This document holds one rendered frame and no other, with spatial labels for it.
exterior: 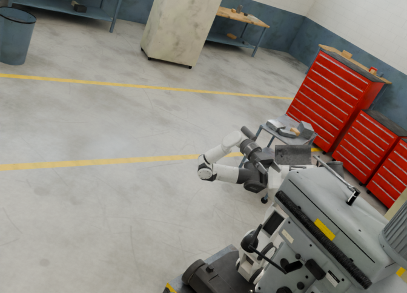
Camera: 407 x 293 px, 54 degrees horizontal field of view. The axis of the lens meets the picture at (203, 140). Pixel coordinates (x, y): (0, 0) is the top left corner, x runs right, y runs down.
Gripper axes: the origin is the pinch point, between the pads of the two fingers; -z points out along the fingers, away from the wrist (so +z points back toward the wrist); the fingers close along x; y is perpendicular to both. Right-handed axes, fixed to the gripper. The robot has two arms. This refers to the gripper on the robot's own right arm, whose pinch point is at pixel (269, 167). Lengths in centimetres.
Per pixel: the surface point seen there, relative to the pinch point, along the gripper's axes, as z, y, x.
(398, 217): -61, -30, -16
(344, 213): -47, -19, -18
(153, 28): 516, 113, 260
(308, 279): -51, 12, -19
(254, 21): 619, 83, 603
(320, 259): -51, 0, -21
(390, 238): -64, -24, -18
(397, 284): -72, -6, -5
